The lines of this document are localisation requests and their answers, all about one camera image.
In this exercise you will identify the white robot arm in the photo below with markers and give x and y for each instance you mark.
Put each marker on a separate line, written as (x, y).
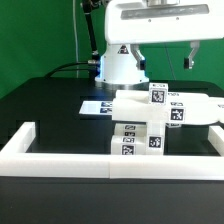
(118, 67)

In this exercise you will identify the small tagged cube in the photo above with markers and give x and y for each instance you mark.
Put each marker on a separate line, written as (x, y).
(158, 93)
(173, 125)

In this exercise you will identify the white chair back frame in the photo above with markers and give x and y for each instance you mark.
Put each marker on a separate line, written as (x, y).
(180, 108)

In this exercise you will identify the white U-shaped fence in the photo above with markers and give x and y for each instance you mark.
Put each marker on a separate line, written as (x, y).
(15, 160)

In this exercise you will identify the white chair seat part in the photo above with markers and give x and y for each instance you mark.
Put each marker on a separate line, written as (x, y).
(155, 138)

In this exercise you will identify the white marker base sheet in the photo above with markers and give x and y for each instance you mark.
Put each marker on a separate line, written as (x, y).
(96, 108)

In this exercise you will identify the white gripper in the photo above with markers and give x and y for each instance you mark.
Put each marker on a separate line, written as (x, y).
(150, 21)

